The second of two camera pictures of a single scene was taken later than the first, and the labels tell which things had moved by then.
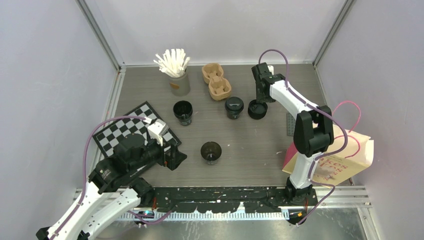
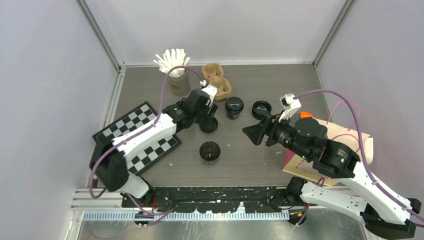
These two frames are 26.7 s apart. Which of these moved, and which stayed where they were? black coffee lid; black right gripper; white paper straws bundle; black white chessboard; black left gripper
Moved: black right gripper; black left gripper
Stayed: black coffee lid; white paper straws bundle; black white chessboard
